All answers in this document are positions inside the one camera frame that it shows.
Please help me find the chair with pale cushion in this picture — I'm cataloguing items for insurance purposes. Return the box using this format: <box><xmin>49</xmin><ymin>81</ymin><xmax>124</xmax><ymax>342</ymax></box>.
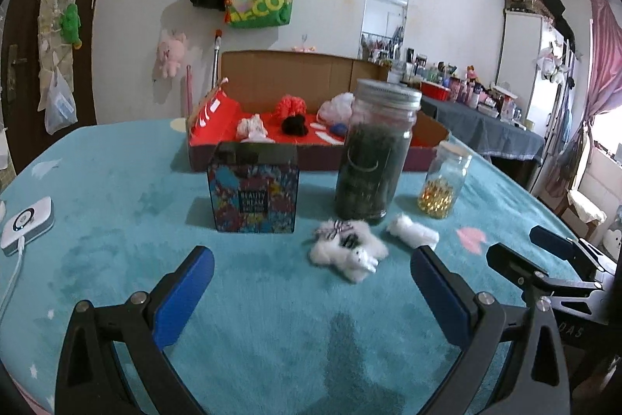
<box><xmin>566</xmin><ymin>189</ymin><xmax>608</xmax><ymax>226</ymax></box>

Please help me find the small jar of gold capsules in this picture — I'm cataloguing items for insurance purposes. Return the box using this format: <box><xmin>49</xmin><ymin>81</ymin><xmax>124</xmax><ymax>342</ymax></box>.
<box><xmin>417</xmin><ymin>140</ymin><xmax>473</xmax><ymax>219</ymax></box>

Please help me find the pink plush wall toy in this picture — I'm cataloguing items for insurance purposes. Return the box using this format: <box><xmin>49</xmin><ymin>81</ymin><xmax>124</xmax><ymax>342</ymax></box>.
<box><xmin>155</xmin><ymin>30</ymin><xmax>188</xmax><ymax>79</ymax></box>

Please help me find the pink curtain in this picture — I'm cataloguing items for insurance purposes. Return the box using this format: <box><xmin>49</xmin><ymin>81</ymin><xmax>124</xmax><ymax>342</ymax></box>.
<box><xmin>544</xmin><ymin>0</ymin><xmax>622</xmax><ymax>202</ymax></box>

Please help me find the table with grey cloth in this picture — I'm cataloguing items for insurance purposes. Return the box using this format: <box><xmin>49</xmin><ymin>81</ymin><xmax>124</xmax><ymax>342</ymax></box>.
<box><xmin>420</xmin><ymin>96</ymin><xmax>546</xmax><ymax>187</ymax></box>

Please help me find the door handle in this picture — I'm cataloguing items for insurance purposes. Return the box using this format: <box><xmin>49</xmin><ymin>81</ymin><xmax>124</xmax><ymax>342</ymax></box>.
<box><xmin>6</xmin><ymin>46</ymin><xmax>27</xmax><ymax>80</ymax></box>

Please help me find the cardboard box red inside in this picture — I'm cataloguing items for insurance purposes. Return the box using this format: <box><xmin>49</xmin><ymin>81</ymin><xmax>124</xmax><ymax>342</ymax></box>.
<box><xmin>185</xmin><ymin>49</ymin><xmax>450</xmax><ymax>173</ymax></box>

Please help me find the white bath pouf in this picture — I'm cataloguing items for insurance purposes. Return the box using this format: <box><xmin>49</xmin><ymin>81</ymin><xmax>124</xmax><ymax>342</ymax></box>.
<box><xmin>318</xmin><ymin>93</ymin><xmax>355</xmax><ymax>124</ymax></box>

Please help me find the glass jar of tea leaves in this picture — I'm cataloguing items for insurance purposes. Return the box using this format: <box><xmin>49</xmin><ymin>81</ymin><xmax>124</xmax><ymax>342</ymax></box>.
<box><xmin>334</xmin><ymin>79</ymin><xmax>423</xmax><ymax>226</ymax></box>

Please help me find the beige hanging organizer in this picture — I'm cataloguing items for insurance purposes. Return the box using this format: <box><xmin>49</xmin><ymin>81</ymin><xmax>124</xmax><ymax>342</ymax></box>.
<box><xmin>38</xmin><ymin>0</ymin><xmax>81</xmax><ymax>70</ymax></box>

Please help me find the row of cosmetic bottles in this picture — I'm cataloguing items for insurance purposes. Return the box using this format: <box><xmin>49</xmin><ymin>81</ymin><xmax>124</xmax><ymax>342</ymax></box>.
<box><xmin>362</xmin><ymin>46</ymin><xmax>535</xmax><ymax>131</ymax></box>

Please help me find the white fluffy plush toy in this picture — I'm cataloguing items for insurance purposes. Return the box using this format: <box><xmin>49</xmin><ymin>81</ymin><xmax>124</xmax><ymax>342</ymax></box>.
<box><xmin>310</xmin><ymin>219</ymin><xmax>390</xmax><ymax>284</ymax></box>

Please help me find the white hanging plush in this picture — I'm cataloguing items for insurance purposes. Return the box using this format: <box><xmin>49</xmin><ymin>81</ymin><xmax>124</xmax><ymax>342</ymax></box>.
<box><xmin>535</xmin><ymin>46</ymin><xmax>567</xmax><ymax>82</ymax></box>

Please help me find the white cable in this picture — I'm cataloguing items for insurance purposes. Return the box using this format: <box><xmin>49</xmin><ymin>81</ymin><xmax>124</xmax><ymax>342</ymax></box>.
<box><xmin>0</xmin><ymin>235</ymin><xmax>27</xmax><ymax>319</ymax></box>

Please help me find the dark suitcase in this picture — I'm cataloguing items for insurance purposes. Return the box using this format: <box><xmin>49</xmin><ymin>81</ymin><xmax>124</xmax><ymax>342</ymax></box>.
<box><xmin>504</xmin><ymin>0</ymin><xmax>555</xmax><ymax>14</ymax></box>

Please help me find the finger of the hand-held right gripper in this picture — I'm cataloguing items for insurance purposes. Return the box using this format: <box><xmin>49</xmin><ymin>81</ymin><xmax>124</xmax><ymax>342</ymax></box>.
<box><xmin>485</xmin><ymin>241</ymin><xmax>604</xmax><ymax>301</ymax></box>
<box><xmin>529</xmin><ymin>224</ymin><xmax>609</xmax><ymax>276</ymax></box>

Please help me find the white refrigerator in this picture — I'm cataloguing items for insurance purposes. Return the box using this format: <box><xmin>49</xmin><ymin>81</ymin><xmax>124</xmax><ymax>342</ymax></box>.
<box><xmin>496</xmin><ymin>11</ymin><xmax>559</xmax><ymax>144</ymax></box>

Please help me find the red plastic container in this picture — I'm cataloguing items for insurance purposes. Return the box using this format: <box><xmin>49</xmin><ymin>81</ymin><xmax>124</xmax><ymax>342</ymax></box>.
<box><xmin>420</xmin><ymin>81</ymin><xmax>452</xmax><ymax>102</ymax></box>

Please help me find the red-orange bath pouf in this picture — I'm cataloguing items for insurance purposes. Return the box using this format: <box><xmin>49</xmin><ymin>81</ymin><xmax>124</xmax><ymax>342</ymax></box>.
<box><xmin>276</xmin><ymin>95</ymin><xmax>307</xmax><ymax>120</ymax></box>

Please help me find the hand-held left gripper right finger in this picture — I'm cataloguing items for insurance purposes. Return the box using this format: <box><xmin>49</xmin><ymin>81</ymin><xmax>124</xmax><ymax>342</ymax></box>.
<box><xmin>409</xmin><ymin>245</ymin><xmax>571</xmax><ymax>415</ymax></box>

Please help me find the clear plastic bag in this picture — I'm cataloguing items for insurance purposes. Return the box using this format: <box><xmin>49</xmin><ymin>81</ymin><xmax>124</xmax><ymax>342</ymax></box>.
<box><xmin>45</xmin><ymin>66</ymin><xmax>79</xmax><ymax>135</ymax></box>

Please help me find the black scrunchie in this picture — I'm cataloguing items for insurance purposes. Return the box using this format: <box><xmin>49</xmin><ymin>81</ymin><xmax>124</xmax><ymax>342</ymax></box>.
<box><xmin>283</xmin><ymin>114</ymin><xmax>309</xmax><ymax>135</ymax></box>

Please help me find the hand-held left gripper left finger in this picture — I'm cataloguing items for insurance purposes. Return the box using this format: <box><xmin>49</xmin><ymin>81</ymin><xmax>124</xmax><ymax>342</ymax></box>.
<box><xmin>54</xmin><ymin>245</ymin><xmax>215</xmax><ymax>415</ymax></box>

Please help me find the grey plush toy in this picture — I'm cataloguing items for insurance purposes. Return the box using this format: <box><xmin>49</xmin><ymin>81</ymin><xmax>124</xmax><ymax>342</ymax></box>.
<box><xmin>603</xmin><ymin>215</ymin><xmax>622</xmax><ymax>260</ymax></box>

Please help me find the black printed square box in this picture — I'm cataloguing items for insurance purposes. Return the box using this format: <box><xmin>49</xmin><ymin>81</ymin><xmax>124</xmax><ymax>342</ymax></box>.
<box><xmin>206</xmin><ymin>142</ymin><xmax>301</xmax><ymax>235</ymax></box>

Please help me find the dark brown door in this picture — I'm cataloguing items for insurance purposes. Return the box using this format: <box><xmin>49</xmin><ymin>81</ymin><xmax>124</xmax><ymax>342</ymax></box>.
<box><xmin>0</xmin><ymin>0</ymin><xmax>117</xmax><ymax>173</ymax></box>

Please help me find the small white fluffy piece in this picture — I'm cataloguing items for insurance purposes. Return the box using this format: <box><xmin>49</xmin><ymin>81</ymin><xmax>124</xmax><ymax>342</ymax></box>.
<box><xmin>386</xmin><ymin>213</ymin><xmax>439</xmax><ymax>249</ymax></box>

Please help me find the green plush cactus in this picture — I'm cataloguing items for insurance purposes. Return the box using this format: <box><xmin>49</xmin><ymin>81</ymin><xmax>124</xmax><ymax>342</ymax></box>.
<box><xmin>59</xmin><ymin>4</ymin><xmax>82</xmax><ymax>51</ymax></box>

